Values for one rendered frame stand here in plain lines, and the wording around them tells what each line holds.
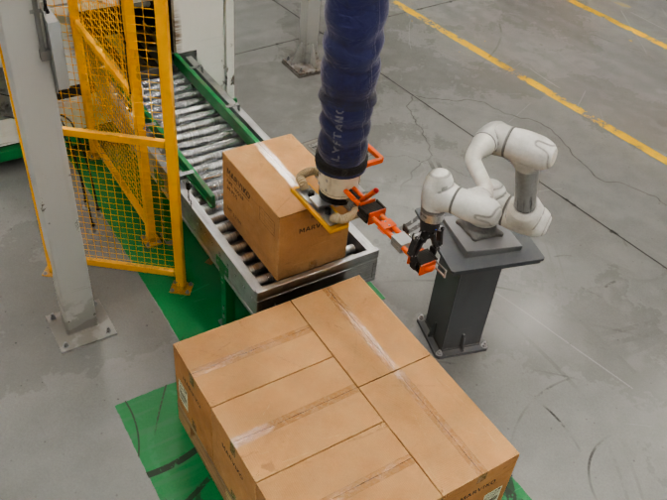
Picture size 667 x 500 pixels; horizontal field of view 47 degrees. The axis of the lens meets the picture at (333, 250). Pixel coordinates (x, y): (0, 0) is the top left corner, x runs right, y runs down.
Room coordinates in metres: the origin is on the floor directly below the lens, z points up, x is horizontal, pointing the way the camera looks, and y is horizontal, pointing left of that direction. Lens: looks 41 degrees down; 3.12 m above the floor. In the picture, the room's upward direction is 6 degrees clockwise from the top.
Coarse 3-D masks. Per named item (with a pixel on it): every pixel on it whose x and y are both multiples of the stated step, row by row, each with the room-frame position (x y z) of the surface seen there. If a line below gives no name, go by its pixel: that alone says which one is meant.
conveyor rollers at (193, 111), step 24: (144, 96) 4.33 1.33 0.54; (192, 96) 4.42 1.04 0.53; (192, 120) 4.13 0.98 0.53; (216, 120) 4.13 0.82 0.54; (192, 144) 3.84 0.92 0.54; (216, 144) 3.85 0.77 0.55; (240, 144) 3.93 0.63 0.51; (216, 168) 3.64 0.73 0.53; (192, 192) 3.36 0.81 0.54; (216, 192) 3.37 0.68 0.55; (216, 216) 3.16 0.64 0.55
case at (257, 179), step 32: (224, 160) 3.17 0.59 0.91; (256, 160) 3.15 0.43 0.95; (288, 160) 3.18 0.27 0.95; (224, 192) 3.18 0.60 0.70; (256, 192) 2.89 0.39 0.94; (288, 192) 2.90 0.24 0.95; (256, 224) 2.89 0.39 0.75; (288, 224) 2.74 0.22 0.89; (320, 224) 2.84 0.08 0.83; (288, 256) 2.74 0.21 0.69; (320, 256) 2.85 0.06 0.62
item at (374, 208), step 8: (368, 200) 2.55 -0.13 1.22; (376, 200) 2.56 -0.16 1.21; (360, 208) 2.50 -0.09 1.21; (368, 208) 2.51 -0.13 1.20; (376, 208) 2.51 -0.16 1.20; (384, 208) 2.50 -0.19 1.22; (360, 216) 2.49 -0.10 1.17; (368, 216) 2.46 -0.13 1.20; (376, 216) 2.48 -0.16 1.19; (368, 224) 2.46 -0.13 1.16
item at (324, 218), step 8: (296, 192) 2.73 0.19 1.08; (304, 192) 2.73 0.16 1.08; (312, 192) 2.71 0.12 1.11; (304, 200) 2.68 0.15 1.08; (312, 208) 2.63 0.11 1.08; (320, 208) 2.63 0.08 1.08; (328, 208) 2.60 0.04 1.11; (320, 216) 2.58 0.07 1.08; (328, 216) 2.58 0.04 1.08; (328, 224) 2.53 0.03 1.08; (336, 224) 2.54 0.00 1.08; (344, 224) 2.55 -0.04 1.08
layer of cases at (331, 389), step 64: (256, 320) 2.44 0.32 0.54; (320, 320) 2.48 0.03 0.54; (384, 320) 2.52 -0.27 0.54; (192, 384) 2.08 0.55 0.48; (256, 384) 2.07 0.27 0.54; (320, 384) 2.10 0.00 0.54; (384, 384) 2.14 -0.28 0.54; (448, 384) 2.17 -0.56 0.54; (256, 448) 1.75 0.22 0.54; (320, 448) 1.78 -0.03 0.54; (384, 448) 1.81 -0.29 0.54; (448, 448) 1.84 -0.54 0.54; (512, 448) 1.87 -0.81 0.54
